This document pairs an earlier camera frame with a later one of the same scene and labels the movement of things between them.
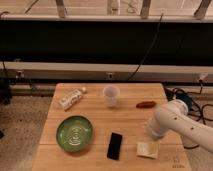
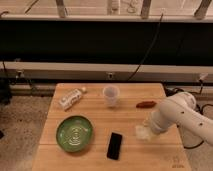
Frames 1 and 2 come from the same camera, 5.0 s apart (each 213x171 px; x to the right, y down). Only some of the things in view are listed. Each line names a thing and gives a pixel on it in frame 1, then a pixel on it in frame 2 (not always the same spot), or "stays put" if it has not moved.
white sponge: x=149 y=149 to x=143 y=133
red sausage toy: x=146 y=104 stays put
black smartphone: x=114 y=147 stays put
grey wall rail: x=104 y=72 stays put
